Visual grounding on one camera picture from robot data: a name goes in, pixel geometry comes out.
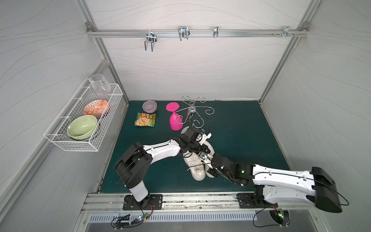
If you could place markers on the green dark table mat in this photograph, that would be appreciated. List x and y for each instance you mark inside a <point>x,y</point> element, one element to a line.
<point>239,131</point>

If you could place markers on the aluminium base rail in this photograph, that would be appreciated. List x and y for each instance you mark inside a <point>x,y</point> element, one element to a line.
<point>171,202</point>

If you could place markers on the white wire wall basket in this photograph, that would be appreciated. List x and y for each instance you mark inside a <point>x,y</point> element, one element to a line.
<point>57,132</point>

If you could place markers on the green snack packet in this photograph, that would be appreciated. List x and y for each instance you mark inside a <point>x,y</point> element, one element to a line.
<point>145,120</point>

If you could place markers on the orange patterned bowl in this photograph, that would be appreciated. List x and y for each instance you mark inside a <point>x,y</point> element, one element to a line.
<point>97,108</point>

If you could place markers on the green ceramic bowl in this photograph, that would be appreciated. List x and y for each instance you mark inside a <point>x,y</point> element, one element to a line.
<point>82,128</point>

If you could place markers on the metal double hook left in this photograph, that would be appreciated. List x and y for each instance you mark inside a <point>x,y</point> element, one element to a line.
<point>151,39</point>

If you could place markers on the chrome glass holder stand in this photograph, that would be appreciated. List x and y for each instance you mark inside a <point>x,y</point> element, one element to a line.
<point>192,115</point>

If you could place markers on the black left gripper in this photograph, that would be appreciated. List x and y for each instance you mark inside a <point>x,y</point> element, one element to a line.
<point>201,148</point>

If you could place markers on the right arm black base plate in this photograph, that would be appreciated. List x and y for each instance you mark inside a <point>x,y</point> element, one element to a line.
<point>251,200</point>

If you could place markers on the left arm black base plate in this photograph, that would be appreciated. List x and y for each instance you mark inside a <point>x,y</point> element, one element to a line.
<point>151,202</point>

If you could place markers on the small metal hook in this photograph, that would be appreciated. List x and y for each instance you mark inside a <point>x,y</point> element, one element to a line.
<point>215,31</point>

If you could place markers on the pink plastic wine glass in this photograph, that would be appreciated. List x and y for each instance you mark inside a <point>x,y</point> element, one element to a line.
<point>174,116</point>

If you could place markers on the lilac ceramic bowl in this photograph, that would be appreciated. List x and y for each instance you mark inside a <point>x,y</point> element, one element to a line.
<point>149,106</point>

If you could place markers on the aluminium crossbar rail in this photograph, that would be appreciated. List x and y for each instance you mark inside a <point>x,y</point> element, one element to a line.
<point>208,33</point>

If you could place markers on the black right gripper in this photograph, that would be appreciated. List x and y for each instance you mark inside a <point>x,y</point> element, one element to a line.
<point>215,162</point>

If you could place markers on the white shoelace of shoe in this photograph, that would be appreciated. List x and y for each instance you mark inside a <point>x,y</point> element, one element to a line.
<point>196,165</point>

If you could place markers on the metal hook bracket right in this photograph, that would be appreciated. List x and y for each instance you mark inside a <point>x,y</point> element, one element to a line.
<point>286,33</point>

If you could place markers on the metal double hook middle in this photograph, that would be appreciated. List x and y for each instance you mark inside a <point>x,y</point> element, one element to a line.
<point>184,32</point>

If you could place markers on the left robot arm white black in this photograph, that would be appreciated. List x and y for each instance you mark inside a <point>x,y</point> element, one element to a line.
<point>134,164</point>

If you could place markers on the metal double hook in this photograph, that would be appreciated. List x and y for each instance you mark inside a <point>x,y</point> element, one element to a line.
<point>184,32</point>
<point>151,39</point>

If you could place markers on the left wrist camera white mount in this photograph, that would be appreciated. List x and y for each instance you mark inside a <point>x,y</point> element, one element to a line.
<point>203,137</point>

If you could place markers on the clear drinking glass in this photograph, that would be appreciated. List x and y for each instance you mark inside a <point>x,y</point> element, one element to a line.
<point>100,84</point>

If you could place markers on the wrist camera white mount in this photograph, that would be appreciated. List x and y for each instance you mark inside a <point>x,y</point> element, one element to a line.
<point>204,158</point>
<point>203,137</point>

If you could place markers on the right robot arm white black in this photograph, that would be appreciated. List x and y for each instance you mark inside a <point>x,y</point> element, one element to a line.
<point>273,186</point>

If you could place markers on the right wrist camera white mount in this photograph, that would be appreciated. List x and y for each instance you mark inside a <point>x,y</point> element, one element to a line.
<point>204,158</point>

